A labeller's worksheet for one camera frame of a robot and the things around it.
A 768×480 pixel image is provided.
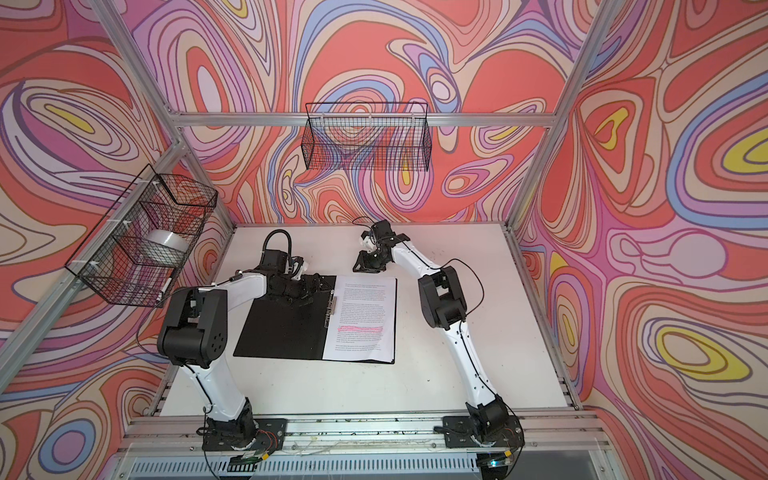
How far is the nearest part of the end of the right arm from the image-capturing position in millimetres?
850

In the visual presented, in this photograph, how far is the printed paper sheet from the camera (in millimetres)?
881

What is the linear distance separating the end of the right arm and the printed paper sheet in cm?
7
